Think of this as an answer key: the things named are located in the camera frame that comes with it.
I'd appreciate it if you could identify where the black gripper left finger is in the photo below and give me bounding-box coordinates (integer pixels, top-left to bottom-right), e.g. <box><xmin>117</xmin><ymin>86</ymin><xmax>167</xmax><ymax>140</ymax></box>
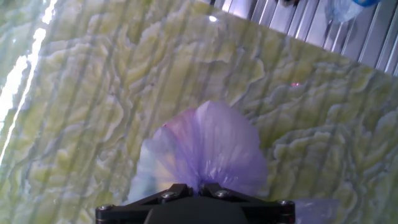
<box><xmin>95</xmin><ymin>182</ymin><xmax>199</xmax><ymax>224</ymax></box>

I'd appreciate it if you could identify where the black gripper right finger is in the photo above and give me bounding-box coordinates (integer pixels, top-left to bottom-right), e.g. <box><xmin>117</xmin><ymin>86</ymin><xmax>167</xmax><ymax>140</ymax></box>
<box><xmin>198</xmin><ymin>182</ymin><xmax>296</xmax><ymax>224</ymax></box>

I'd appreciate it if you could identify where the purple translucent plastic bag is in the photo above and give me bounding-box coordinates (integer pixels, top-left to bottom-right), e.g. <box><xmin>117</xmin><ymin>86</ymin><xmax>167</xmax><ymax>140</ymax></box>
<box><xmin>126</xmin><ymin>100</ymin><xmax>340</xmax><ymax>224</ymax></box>

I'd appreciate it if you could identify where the green marble pattern mat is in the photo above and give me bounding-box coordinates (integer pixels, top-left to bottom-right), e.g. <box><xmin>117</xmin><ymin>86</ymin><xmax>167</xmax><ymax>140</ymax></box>
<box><xmin>0</xmin><ymin>0</ymin><xmax>398</xmax><ymax>224</ymax></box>

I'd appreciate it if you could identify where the blue label water bottle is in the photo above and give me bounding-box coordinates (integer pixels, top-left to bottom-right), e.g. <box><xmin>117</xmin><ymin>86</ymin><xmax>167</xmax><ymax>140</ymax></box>
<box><xmin>325</xmin><ymin>0</ymin><xmax>382</xmax><ymax>24</ymax></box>

